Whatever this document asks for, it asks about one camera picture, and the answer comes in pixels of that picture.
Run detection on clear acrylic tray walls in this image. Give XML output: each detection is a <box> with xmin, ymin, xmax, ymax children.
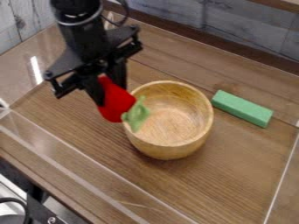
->
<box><xmin>0</xmin><ymin>24</ymin><xmax>299</xmax><ymax>224</ymax></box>

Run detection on wooden bowl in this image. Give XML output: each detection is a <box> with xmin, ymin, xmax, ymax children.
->
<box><xmin>123</xmin><ymin>80</ymin><xmax>214</xmax><ymax>160</ymax></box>

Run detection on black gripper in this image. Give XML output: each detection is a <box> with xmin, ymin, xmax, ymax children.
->
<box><xmin>43</xmin><ymin>19</ymin><xmax>143</xmax><ymax>106</ymax></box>

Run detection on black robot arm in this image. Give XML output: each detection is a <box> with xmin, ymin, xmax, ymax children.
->
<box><xmin>43</xmin><ymin>0</ymin><xmax>143</xmax><ymax>106</ymax></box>

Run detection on red plush strawberry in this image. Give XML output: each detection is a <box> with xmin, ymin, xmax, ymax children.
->
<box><xmin>97</xmin><ymin>74</ymin><xmax>150</xmax><ymax>132</ymax></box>

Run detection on green rectangular block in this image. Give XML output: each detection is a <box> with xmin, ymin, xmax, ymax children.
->
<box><xmin>211</xmin><ymin>90</ymin><xmax>274</xmax><ymax>128</ymax></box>

